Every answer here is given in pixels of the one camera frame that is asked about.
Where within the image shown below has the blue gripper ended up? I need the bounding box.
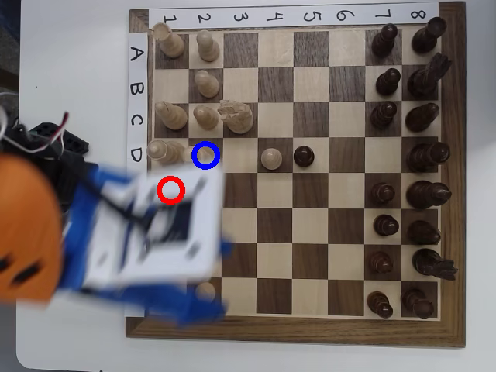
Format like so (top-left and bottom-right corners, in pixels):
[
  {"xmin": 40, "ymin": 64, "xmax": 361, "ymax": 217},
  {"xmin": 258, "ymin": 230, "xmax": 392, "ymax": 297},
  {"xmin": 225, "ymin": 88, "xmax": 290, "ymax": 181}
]
[{"xmin": 57, "ymin": 164, "xmax": 229, "ymax": 327}]

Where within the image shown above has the light wooden king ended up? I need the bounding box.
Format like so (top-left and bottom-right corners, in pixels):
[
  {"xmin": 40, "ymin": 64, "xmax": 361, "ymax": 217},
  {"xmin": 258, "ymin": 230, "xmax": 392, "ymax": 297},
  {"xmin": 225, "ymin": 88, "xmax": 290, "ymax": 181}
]
[{"xmin": 181, "ymin": 143, "xmax": 222, "ymax": 171}]

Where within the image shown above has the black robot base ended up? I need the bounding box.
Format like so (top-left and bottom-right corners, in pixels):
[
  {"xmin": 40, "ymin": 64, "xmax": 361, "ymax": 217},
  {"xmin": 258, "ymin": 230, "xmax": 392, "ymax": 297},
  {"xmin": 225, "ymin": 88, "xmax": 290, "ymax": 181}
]
[{"xmin": 29, "ymin": 122, "xmax": 100, "ymax": 210}]

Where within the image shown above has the light wooden pawn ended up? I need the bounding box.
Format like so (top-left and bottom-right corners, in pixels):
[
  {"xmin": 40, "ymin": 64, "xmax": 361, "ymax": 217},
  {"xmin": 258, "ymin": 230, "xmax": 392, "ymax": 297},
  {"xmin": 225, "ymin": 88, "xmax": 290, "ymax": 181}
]
[
  {"xmin": 195, "ymin": 281, "xmax": 217, "ymax": 301},
  {"xmin": 260, "ymin": 147, "xmax": 284, "ymax": 171},
  {"xmin": 192, "ymin": 105, "xmax": 220, "ymax": 131},
  {"xmin": 193, "ymin": 69, "xmax": 221, "ymax": 98},
  {"xmin": 195, "ymin": 29, "xmax": 221, "ymax": 63}
]

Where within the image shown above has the wooden chessboard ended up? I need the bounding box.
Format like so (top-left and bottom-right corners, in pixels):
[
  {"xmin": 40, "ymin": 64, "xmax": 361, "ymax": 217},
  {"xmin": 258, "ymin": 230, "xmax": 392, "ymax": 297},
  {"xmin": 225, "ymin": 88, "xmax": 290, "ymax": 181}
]
[{"xmin": 125, "ymin": 1, "xmax": 467, "ymax": 349}]

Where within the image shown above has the light wooden queen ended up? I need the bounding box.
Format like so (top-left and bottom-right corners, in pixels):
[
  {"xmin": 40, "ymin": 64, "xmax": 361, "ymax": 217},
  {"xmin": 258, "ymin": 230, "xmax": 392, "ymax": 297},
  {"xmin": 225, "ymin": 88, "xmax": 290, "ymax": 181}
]
[{"xmin": 146, "ymin": 139, "xmax": 188, "ymax": 171}]

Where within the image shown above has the dark wooden pawn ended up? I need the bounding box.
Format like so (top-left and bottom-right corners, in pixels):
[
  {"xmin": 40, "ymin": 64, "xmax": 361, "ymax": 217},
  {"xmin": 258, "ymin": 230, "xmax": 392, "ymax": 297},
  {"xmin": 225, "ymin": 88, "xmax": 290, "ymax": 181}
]
[
  {"xmin": 370, "ymin": 22, "xmax": 399, "ymax": 58},
  {"xmin": 293, "ymin": 145, "xmax": 315, "ymax": 168},
  {"xmin": 366, "ymin": 290, "xmax": 394, "ymax": 320},
  {"xmin": 370, "ymin": 101, "xmax": 398, "ymax": 130},
  {"xmin": 373, "ymin": 214, "xmax": 400, "ymax": 237},
  {"xmin": 370, "ymin": 181, "xmax": 397, "ymax": 206},
  {"xmin": 366, "ymin": 250, "xmax": 394, "ymax": 274},
  {"xmin": 374, "ymin": 67, "xmax": 402, "ymax": 98}
]

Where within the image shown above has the light wooden knight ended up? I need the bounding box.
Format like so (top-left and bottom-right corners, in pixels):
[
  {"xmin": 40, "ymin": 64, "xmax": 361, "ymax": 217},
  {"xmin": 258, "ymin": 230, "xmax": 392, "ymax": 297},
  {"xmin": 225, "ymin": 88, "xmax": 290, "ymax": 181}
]
[{"xmin": 216, "ymin": 99, "xmax": 255, "ymax": 136}]

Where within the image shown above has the light wooden bishop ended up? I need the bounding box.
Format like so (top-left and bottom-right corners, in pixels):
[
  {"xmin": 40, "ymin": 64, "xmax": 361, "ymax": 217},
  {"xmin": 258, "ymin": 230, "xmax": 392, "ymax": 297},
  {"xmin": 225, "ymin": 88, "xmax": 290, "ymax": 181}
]
[{"xmin": 154, "ymin": 100, "xmax": 189, "ymax": 131}]

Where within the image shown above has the dark wooden bishop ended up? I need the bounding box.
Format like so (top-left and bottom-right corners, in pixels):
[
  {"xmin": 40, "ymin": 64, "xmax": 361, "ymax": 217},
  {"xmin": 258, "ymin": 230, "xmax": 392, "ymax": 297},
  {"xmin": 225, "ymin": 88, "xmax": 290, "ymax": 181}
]
[
  {"xmin": 406, "ymin": 219, "xmax": 442, "ymax": 246},
  {"xmin": 405, "ymin": 102, "xmax": 441, "ymax": 133}
]

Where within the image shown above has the dark wooden rook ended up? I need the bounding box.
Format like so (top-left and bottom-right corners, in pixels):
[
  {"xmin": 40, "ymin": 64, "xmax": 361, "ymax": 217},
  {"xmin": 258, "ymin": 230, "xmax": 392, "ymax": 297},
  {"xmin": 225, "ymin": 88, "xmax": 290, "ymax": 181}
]
[
  {"xmin": 410, "ymin": 16, "xmax": 448, "ymax": 54},
  {"xmin": 400, "ymin": 288, "xmax": 435, "ymax": 320}
]

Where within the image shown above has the white letter label strip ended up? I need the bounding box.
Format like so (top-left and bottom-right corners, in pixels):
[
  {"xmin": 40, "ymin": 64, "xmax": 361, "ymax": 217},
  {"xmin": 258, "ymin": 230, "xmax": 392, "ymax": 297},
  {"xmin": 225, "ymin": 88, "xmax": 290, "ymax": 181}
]
[{"xmin": 124, "ymin": 32, "xmax": 150, "ymax": 318}]

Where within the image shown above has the dark wooden knight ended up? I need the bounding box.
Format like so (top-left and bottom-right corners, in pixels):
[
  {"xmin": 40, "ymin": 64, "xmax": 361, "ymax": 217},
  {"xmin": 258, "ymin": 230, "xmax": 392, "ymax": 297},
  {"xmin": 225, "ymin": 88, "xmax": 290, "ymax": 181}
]
[
  {"xmin": 406, "ymin": 52, "xmax": 453, "ymax": 100},
  {"xmin": 411, "ymin": 247, "xmax": 459, "ymax": 281}
]

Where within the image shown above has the dark wooden king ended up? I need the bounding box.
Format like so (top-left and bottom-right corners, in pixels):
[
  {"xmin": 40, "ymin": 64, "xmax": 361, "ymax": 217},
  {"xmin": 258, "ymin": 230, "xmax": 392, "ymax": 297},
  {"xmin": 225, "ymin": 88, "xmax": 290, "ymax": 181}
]
[{"xmin": 405, "ymin": 180, "xmax": 453, "ymax": 210}]

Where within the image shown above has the light wooden rook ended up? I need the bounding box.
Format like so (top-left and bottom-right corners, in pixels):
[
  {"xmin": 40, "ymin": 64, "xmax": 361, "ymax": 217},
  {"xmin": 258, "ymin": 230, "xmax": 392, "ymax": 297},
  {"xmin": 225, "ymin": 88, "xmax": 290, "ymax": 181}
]
[{"xmin": 151, "ymin": 22, "xmax": 185, "ymax": 60}]

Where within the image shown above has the dark wooden queen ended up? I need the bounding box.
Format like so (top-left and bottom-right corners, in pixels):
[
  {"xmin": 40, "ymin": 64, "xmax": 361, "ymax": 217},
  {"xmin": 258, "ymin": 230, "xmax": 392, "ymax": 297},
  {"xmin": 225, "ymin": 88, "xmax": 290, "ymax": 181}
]
[{"xmin": 406, "ymin": 142, "xmax": 451, "ymax": 174}]

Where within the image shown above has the white number label strip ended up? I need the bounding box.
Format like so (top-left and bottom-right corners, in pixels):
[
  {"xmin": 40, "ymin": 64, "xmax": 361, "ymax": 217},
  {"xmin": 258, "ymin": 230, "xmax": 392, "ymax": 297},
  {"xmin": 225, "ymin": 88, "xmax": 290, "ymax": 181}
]
[{"xmin": 148, "ymin": 2, "xmax": 440, "ymax": 29}]

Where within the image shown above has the white camera mount with board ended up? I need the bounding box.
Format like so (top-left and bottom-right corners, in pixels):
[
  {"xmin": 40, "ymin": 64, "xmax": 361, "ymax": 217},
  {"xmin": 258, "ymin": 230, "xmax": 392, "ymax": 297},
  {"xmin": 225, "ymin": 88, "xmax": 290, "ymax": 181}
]
[{"xmin": 83, "ymin": 166, "xmax": 228, "ymax": 287}]

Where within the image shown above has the black camera cable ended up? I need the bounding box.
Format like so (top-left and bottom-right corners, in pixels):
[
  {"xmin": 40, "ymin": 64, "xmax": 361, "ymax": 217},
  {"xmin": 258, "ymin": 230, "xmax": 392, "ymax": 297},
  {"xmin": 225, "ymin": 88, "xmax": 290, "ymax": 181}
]
[{"xmin": 83, "ymin": 181, "xmax": 164, "ymax": 237}]

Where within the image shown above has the red white black servo wire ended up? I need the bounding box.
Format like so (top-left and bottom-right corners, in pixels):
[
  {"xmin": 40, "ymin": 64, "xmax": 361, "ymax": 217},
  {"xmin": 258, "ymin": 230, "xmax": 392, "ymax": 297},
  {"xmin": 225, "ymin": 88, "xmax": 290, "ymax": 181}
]
[{"xmin": 0, "ymin": 111, "xmax": 71, "ymax": 156}]

